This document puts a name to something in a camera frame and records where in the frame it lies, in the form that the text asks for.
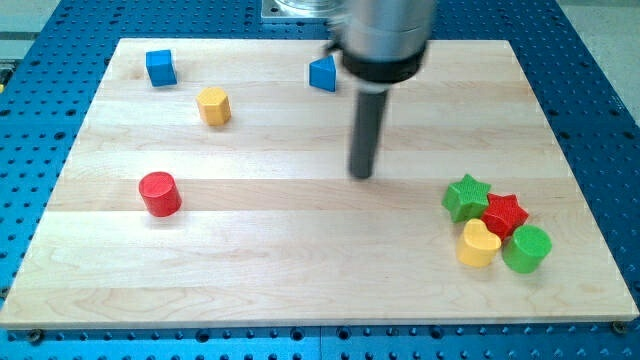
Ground wooden board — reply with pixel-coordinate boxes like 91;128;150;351
1;38;638;329

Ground green star block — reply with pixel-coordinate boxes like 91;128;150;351
441;174;491;223

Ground red cylinder block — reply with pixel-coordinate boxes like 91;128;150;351
138;172;182;217

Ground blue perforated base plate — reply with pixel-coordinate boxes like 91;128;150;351
1;0;639;359

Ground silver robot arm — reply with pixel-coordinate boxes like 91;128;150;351
325;0;437;94

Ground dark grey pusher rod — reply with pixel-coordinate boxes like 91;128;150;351
349;89;389;179

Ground red star block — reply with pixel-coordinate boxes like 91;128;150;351
481;193;529;241

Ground green cylinder block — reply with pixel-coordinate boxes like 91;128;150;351
502;225;552;274

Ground yellow hexagon block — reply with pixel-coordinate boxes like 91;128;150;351
196;87;231;126

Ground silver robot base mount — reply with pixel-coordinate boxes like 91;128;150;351
260;0;345;23

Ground blue cube block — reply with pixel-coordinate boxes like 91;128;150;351
145;49;177;87

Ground blue triangle block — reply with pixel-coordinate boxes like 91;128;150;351
309;55;337;92

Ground yellow heart block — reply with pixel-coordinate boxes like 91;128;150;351
456;219;502;267

